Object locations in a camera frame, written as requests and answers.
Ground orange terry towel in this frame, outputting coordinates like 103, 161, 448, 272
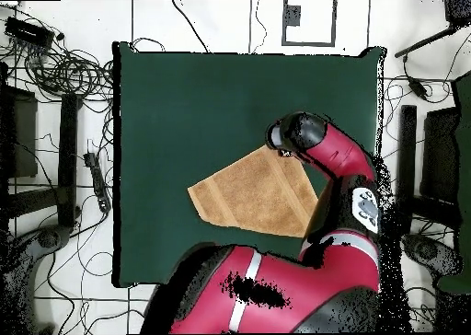
187, 144, 320, 239

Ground black tripod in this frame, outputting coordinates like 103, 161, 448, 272
394, 0, 471, 59

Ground dark box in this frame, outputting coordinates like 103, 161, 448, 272
0, 86, 39, 179
420, 106, 461, 203

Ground black network switch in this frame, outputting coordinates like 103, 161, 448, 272
4, 17, 56, 50

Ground tangled black cables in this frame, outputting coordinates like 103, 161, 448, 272
0, 3, 115, 106

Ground black stand bar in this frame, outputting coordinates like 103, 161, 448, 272
57, 93, 84, 229
398, 104, 418, 200

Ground long black cable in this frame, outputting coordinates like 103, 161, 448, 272
170, 0, 211, 53

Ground grey stand base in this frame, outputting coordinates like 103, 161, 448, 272
402, 233, 464, 277
0, 224, 75, 334

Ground grey square frame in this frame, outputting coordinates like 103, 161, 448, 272
281, 0, 338, 48

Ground black power adapter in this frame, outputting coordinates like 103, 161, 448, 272
402, 54, 430, 101

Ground dark green tablecloth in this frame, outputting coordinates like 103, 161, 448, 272
112, 41, 385, 289

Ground black power strip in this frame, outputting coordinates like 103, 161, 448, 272
83, 151, 112, 214

